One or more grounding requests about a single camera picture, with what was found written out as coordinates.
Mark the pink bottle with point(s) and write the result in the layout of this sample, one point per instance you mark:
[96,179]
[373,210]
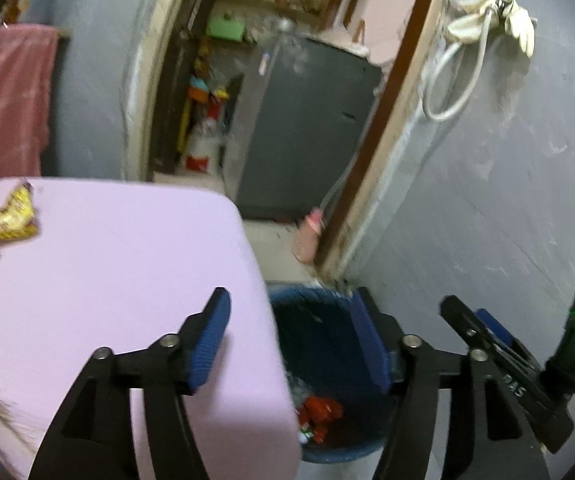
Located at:
[310,235]

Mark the yellow patterned snack packet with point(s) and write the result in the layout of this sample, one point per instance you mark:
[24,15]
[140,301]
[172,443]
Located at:
[12,215]

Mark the cream rubber gloves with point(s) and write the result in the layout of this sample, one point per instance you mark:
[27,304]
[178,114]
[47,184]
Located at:
[520,30]

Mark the grey appliance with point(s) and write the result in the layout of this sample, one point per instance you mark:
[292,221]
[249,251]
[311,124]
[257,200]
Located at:
[297,135]

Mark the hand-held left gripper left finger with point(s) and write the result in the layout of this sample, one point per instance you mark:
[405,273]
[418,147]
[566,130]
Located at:
[212,340]

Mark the red wrapper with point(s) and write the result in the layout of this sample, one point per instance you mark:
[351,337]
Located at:
[322,410]

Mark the blue trash bin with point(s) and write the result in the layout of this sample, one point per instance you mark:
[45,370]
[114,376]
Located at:
[327,350]

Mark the yellow stick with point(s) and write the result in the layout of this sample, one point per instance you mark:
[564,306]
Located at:
[185,125]

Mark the wooden door frame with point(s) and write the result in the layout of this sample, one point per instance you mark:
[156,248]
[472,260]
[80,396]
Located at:
[392,70]

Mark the dark wooden door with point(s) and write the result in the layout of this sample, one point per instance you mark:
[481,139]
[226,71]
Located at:
[177,60]

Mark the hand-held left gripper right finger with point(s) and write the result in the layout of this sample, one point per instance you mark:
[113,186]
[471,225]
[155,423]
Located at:
[370,345]

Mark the pink table cover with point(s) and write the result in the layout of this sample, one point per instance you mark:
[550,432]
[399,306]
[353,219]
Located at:
[117,260]

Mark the white bottle with red cap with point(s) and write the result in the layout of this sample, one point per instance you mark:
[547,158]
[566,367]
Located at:
[202,150]

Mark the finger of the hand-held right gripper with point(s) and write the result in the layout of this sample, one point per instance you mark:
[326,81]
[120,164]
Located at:
[492,322]
[460,315]

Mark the red plaid cloth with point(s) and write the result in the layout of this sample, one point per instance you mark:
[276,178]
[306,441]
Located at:
[2,100]

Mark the green box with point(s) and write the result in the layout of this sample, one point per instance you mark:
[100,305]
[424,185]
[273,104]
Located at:
[226,27]

